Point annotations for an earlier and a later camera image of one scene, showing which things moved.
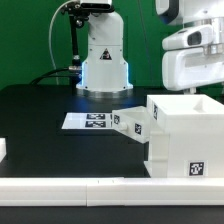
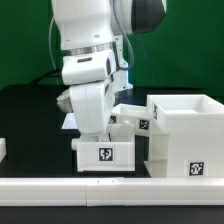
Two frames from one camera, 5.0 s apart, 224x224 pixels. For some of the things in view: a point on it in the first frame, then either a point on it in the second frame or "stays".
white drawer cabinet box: [186, 137] stays
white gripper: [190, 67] to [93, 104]
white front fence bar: [102, 191] stays
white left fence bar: [2, 148] stays
